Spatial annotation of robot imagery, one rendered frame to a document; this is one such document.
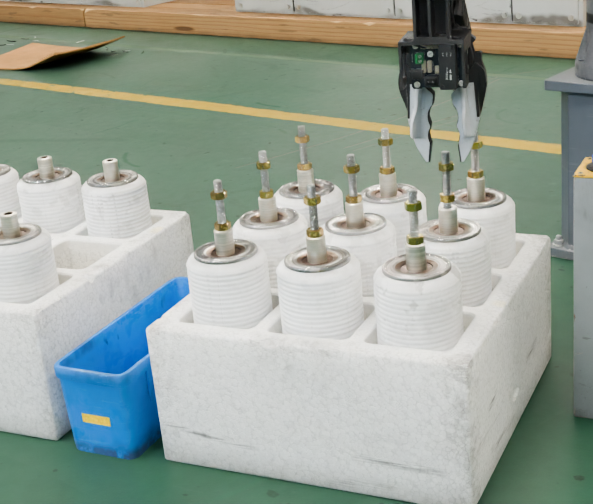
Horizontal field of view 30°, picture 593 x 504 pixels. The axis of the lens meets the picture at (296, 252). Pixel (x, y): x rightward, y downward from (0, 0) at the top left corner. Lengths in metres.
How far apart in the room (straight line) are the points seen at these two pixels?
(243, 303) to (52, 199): 0.49
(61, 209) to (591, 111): 0.83
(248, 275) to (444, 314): 0.23
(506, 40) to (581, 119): 1.72
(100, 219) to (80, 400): 0.33
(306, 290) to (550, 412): 0.38
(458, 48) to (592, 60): 0.63
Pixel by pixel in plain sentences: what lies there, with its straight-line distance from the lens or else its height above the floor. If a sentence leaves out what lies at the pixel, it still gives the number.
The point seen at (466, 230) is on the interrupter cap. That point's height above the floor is 0.25.
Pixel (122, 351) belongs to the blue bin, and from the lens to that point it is 1.52.
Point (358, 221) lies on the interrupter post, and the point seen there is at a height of 0.26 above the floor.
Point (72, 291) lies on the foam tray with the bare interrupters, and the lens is 1.47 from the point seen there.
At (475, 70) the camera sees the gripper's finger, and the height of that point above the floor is 0.44.
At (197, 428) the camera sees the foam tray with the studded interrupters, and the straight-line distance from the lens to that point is 1.35.
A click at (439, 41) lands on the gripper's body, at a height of 0.49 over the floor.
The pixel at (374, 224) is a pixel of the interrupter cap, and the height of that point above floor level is 0.25.
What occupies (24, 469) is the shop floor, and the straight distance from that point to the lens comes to 1.44.
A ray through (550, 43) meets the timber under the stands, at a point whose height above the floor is 0.04.
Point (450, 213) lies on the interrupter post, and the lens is 1.30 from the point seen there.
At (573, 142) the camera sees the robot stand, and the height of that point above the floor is 0.20.
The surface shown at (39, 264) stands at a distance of 1.46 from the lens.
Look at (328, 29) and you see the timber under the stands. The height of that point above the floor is 0.05.
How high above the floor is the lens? 0.71
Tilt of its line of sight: 21 degrees down
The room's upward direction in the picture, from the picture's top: 5 degrees counter-clockwise
